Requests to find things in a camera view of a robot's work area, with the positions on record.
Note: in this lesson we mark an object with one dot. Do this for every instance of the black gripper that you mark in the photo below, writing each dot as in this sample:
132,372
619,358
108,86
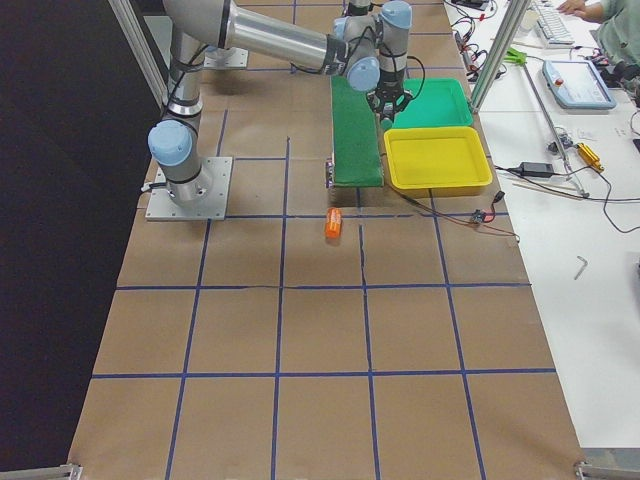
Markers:
388,99

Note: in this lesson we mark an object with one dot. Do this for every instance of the orange 4680 cylinder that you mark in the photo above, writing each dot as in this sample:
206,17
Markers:
333,223

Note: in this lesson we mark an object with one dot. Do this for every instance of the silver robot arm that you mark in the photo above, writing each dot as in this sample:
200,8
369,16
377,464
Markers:
366,55

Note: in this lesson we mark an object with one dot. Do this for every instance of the green plastic tray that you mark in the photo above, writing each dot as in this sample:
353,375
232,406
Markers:
438,102

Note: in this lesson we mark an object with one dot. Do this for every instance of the green conveyor belt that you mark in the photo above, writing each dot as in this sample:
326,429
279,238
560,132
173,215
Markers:
356,160

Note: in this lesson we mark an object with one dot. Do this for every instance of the yellow plastic tray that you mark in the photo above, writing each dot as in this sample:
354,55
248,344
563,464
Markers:
451,159

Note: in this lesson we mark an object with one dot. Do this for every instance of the small circuit board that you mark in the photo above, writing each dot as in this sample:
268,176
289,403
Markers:
478,217

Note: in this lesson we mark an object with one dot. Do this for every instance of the black power adapter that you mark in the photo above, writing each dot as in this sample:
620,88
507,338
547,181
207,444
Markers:
537,169

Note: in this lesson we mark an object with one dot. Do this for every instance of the white keyboard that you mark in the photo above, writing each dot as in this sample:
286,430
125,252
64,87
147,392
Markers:
550,25

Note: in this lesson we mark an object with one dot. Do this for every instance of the seated person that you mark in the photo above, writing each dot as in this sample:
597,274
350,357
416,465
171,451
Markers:
618,31

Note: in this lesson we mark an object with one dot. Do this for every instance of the silver hex key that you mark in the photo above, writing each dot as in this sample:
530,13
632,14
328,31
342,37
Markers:
583,265

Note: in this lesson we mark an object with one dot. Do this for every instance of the green handled reacher tool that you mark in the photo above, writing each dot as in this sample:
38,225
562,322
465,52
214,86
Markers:
520,58

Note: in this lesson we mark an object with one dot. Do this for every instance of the aluminium frame post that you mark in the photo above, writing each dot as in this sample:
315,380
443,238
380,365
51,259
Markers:
505,34

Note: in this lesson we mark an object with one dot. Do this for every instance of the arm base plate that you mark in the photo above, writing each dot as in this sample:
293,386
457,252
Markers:
205,197

